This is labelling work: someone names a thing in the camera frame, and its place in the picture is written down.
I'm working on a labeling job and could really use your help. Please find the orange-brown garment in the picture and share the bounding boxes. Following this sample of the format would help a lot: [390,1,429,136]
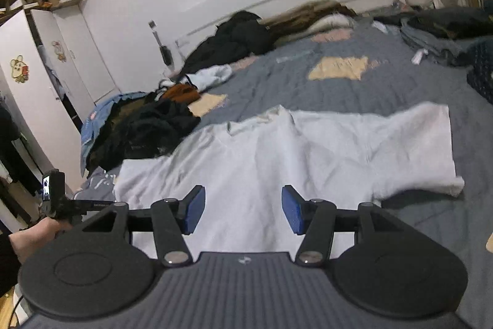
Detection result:
[164,82,201,102]

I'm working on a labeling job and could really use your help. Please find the beige folded blanket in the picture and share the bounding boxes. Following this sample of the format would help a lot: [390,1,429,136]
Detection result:
[262,1,357,40]

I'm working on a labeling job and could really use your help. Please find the white wardrobe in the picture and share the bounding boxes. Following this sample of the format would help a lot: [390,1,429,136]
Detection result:
[0,7,116,233]

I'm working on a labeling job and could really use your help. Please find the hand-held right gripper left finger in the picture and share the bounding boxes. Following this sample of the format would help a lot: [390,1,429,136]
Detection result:
[79,185,206,268]

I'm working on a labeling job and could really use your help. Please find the small white garment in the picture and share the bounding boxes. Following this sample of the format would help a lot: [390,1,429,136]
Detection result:
[185,64,234,91]

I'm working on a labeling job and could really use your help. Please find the white sweatshirt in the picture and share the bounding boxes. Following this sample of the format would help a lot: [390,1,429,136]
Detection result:
[113,101,465,262]

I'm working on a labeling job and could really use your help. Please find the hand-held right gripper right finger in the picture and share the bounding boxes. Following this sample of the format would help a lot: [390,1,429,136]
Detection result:
[282,185,409,268]

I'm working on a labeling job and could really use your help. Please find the pile of brown clothes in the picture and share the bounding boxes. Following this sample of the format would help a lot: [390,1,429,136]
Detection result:
[112,94,155,117]

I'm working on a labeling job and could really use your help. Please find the black puffer jacket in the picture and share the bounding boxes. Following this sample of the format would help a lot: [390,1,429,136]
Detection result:
[181,11,276,77]

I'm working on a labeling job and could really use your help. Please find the pile of black clothes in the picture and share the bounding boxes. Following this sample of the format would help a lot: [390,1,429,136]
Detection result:
[87,98,201,175]

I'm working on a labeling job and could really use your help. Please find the row of hanging clothes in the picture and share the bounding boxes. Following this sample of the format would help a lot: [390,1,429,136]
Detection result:
[0,94,43,222]

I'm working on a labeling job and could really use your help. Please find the white pillow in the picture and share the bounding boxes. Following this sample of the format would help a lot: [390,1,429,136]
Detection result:
[312,14,355,31]

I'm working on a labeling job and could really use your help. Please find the navy dotted garment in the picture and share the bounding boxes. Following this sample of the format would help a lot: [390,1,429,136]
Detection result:
[466,40,493,104]

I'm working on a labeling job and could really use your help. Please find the stack of folded clothes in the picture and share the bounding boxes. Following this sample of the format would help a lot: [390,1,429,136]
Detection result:
[375,3,493,68]

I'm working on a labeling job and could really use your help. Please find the person's left hand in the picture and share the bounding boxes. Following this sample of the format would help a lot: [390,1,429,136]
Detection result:
[10,216,74,264]

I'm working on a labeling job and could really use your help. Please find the grey printed quilt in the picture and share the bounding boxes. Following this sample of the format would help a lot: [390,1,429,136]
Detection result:
[73,19,493,322]

